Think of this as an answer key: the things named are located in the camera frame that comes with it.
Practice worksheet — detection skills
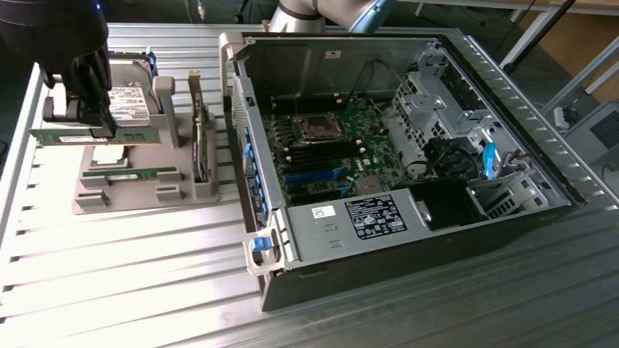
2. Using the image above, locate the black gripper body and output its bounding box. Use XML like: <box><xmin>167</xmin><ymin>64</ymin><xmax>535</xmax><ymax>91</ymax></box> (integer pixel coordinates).
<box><xmin>0</xmin><ymin>0</ymin><xmax>112</xmax><ymax>90</ymax></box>

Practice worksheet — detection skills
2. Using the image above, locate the green RAM stick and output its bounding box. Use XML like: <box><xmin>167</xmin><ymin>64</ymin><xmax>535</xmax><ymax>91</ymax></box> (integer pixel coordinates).
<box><xmin>27</xmin><ymin>125</ymin><xmax>164</xmax><ymax>147</ymax></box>
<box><xmin>80</xmin><ymin>166</ymin><xmax>177</xmax><ymax>181</ymax></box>

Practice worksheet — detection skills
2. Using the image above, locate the black RAM slot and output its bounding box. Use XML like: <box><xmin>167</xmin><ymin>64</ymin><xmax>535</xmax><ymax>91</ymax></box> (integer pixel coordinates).
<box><xmin>287</xmin><ymin>143</ymin><xmax>353</xmax><ymax>154</ymax></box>
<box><xmin>289</xmin><ymin>152</ymin><xmax>359</xmax><ymax>165</ymax></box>
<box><xmin>284</xmin><ymin>138</ymin><xmax>349</xmax><ymax>150</ymax></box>
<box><xmin>288</xmin><ymin>147</ymin><xmax>356</xmax><ymax>160</ymax></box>

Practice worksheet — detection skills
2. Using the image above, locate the hard disk with white label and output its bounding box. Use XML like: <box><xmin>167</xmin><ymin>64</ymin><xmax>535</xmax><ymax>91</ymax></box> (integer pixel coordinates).
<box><xmin>101</xmin><ymin>51</ymin><xmax>160</xmax><ymax>128</ymax></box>

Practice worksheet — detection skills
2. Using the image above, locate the silver CPU chip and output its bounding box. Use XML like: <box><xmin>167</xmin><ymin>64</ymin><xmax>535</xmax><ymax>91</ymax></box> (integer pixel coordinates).
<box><xmin>89</xmin><ymin>146</ymin><xmax>132</xmax><ymax>167</ymax></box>

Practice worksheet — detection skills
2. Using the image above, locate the green graphics card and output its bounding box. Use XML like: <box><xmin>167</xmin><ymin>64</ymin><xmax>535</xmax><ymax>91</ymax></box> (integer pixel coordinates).
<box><xmin>185</xmin><ymin>70</ymin><xmax>217</xmax><ymax>183</ymax></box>

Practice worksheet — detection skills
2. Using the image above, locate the grey parts rack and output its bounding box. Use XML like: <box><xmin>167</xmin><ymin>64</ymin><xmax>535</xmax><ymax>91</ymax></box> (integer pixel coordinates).
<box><xmin>40</xmin><ymin>68</ymin><xmax>224</xmax><ymax>216</ymax></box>

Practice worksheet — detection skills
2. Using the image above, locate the CPU socket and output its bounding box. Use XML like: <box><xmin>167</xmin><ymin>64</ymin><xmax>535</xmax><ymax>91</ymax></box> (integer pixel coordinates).
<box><xmin>293</xmin><ymin>113</ymin><xmax>343</xmax><ymax>144</ymax></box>

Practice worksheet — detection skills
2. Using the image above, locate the blue expansion slot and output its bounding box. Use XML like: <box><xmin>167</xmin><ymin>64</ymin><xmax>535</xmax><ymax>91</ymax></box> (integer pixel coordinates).
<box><xmin>283</xmin><ymin>167</ymin><xmax>336</xmax><ymax>185</ymax></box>

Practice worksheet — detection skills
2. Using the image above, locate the green motherboard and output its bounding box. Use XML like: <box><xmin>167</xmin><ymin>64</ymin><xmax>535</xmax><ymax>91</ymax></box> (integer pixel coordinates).
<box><xmin>263</xmin><ymin>96</ymin><xmax>406</xmax><ymax>208</ymax></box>

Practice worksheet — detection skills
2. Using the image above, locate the grey power supply unit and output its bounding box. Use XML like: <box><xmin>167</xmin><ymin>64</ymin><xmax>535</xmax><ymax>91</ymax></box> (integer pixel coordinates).
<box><xmin>283</xmin><ymin>191</ymin><xmax>430</xmax><ymax>265</ymax></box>

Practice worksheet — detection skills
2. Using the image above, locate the silver metal disk bay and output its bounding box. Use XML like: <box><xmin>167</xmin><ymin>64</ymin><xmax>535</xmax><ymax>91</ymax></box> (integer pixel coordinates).
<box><xmin>386</xmin><ymin>46</ymin><xmax>487</xmax><ymax>149</ymax></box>

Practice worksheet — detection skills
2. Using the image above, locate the black open PC case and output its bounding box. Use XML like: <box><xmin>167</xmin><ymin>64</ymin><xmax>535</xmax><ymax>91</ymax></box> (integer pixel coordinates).
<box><xmin>217</xmin><ymin>30</ymin><xmax>590</xmax><ymax>313</ymax></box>

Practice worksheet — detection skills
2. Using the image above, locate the black stand pole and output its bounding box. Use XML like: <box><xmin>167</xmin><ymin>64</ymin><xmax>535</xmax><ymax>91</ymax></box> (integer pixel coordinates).
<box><xmin>502</xmin><ymin>0</ymin><xmax>579</xmax><ymax>74</ymax></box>

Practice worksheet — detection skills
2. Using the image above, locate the white power strip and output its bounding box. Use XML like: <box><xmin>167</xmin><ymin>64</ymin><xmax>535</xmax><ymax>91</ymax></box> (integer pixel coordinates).
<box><xmin>552</xmin><ymin>104</ymin><xmax>582</xmax><ymax>131</ymax></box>

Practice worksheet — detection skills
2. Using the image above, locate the grey computer tower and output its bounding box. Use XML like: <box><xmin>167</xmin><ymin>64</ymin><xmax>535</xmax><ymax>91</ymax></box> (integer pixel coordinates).
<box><xmin>560</xmin><ymin>100</ymin><xmax>619</xmax><ymax>165</ymax></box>

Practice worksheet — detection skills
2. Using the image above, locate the black wire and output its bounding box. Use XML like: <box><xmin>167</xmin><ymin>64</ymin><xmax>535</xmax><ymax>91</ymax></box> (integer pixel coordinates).
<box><xmin>351</xmin><ymin>59</ymin><xmax>403</xmax><ymax>103</ymax></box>

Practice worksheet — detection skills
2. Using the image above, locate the blue flat wire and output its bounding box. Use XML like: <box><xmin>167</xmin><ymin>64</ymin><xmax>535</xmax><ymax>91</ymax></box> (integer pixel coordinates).
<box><xmin>480</xmin><ymin>142</ymin><xmax>500</xmax><ymax>181</ymax></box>

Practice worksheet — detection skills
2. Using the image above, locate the white desk frame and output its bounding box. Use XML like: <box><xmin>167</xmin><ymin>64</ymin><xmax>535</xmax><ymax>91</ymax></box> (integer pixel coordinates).
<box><xmin>496</xmin><ymin>0</ymin><xmax>619</xmax><ymax>96</ymax></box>

